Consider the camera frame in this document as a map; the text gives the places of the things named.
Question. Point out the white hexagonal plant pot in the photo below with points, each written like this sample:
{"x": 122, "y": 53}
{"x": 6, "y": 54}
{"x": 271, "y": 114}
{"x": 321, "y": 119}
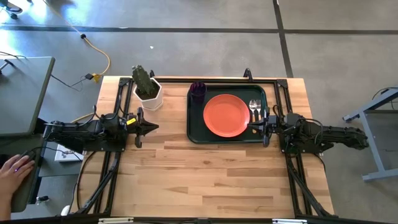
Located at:
{"x": 152, "y": 102}

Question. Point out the dark green plastic tray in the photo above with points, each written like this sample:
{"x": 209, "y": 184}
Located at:
{"x": 196, "y": 124}

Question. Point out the dark desk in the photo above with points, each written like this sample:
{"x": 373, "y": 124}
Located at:
{"x": 29, "y": 194}

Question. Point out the green cactus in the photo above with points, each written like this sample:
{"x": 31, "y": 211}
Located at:
{"x": 143, "y": 81}

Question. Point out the grey desk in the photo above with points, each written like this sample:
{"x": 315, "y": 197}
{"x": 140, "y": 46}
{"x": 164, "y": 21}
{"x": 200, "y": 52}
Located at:
{"x": 21, "y": 96}

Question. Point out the black caster wheel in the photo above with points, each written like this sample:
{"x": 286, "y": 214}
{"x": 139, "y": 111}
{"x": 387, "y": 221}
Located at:
{"x": 43, "y": 198}

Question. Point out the orange plate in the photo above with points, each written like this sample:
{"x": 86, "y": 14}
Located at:
{"x": 226, "y": 115}

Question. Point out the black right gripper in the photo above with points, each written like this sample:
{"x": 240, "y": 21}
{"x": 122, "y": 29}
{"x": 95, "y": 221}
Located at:
{"x": 273, "y": 124}

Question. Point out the purple plastic cup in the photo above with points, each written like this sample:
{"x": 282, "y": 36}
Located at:
{"x": 198, "y": 93}

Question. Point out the silver metal bracket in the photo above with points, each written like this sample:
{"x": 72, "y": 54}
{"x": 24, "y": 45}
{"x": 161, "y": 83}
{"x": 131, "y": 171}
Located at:
{"x": 115, "y": 220}
{"x": 289, "y": 221}

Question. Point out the black table clamp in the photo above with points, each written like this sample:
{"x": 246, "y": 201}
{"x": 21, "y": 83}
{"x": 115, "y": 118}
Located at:
{"x": 151, "y": 74}
{"x": 247, "y": 74}

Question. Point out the black slanted bar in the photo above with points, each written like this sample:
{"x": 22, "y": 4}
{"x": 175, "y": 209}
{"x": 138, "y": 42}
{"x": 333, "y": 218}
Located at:
{"x": 40, "y": 126}

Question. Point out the grey metal table frame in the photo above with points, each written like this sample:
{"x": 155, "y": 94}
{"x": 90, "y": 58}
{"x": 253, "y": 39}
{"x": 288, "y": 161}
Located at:
{"x": 376, "y": 146}

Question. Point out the small white object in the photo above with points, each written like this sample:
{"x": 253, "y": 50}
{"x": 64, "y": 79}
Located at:
{"x": 65, "y": 210}

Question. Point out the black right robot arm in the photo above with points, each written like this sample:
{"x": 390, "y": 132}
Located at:
{"x": 329, "y": 135}

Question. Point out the person's forearm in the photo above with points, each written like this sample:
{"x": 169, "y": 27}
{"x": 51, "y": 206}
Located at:
{"x": 4, "y": 203}

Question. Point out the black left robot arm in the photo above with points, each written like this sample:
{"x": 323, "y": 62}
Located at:
{"x": 81, "y": 133}

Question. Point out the black desk stand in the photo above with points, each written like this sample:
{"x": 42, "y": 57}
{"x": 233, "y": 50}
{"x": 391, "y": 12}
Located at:
{"x": 6, "y": 63}

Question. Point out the white printed box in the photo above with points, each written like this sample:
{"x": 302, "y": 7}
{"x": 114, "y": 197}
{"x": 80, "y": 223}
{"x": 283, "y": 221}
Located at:
{"x": 66, "y": 155}

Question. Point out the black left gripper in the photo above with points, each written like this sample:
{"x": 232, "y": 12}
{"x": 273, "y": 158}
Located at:
{"x": 139, "y": 127}

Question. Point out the person's hand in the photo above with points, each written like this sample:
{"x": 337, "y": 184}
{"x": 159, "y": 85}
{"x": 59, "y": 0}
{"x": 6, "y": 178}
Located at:
{"x": 15, "y": 175}

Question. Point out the black aluminium table frame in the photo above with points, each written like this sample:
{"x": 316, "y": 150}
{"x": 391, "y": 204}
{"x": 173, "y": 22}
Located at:
{"x": 217, "y": 80}

